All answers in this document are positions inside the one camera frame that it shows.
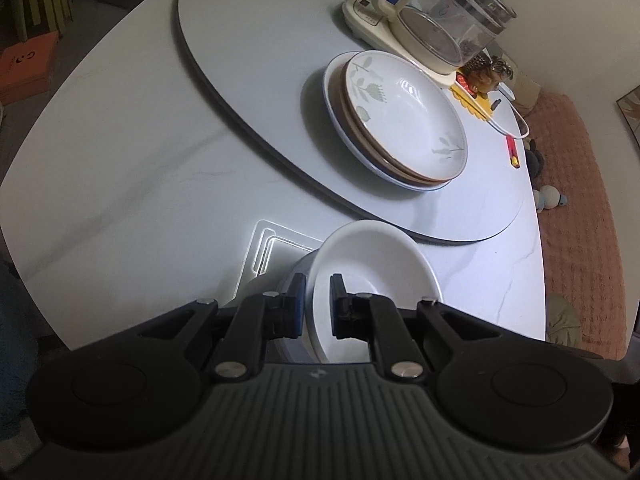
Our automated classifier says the glass electric kettle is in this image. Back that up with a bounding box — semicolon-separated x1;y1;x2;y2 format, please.
371;0;516;75

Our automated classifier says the black plush toy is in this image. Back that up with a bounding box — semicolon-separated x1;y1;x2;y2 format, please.
523;136;544;181

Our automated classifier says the green leaf pattern plate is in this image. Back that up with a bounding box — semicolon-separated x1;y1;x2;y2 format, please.
344;50;468;182

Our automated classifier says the orange box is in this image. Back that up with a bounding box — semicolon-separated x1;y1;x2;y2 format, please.
0;32;60;105

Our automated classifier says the wall painting gold leaf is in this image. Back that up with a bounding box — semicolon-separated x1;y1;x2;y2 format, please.
616;86;640;145

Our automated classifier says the round lazy susan turntable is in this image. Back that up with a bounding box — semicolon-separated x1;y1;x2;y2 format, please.
178;0;533;243

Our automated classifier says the plaid pillow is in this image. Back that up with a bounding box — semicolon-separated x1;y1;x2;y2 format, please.
506;67;541;117

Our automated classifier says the yellow sunflower coaster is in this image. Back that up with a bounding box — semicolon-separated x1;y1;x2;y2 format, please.
449;72;494;122

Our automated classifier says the olive green jacket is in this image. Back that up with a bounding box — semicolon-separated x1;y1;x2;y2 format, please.
546;292;582;348

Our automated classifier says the white bowl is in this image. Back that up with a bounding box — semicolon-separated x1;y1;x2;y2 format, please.
306;220;442;363

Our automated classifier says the pink sofa cover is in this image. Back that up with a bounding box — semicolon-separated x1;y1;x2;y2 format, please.
526;92;627;360

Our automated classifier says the white power cable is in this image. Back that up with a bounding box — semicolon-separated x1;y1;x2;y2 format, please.
474;89;532;140

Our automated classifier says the blue white plush toy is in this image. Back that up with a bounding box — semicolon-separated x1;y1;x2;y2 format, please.
533;185;568;212

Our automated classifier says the red flower pattern plate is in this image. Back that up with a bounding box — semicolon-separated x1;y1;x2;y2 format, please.
322;51;446;193

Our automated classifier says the white plate brown rim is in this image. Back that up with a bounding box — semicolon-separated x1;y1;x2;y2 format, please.
338;60;468;184

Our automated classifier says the brown dog figurine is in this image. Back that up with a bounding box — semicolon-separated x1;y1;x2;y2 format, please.
460;51;513;98

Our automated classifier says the pale blue bowl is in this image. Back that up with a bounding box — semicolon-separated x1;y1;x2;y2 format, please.
269;250;318;364

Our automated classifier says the red lighter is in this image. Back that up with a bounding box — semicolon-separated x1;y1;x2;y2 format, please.
506;136;521;169

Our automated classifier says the cream kettle base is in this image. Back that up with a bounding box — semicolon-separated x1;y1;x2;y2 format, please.
342;0;456;88

